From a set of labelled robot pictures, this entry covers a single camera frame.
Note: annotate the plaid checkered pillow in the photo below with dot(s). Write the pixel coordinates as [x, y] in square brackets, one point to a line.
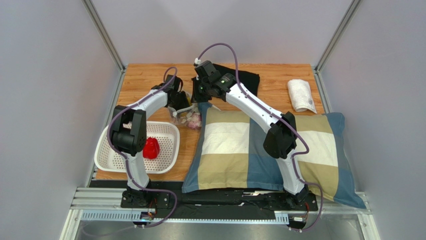
[230, 154]

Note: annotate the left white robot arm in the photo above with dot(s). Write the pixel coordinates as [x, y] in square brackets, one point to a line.
[127, 131]

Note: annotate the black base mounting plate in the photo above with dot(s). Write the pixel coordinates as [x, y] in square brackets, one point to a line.
[213, 204]

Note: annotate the white perforated plastic basket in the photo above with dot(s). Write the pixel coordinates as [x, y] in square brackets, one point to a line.
[168, 137]

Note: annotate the aluminium frame rail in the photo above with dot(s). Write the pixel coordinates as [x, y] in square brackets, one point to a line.
[95, 214]

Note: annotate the clear zip top bag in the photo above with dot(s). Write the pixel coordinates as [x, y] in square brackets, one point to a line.
[186, 113]

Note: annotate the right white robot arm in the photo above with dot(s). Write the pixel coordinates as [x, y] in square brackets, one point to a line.
[282, 141]

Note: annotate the black folded cloth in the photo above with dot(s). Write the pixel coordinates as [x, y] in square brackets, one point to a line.
[249, 79]

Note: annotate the white rolled towel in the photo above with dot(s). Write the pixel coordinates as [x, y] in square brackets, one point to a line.
[301, 96]

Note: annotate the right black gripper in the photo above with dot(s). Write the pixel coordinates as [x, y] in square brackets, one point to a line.
[201, 92]

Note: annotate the red fake fruit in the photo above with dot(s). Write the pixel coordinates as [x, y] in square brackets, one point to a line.
[151, 149]

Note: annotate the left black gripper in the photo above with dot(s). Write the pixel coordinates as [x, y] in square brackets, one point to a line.
[181, 95]

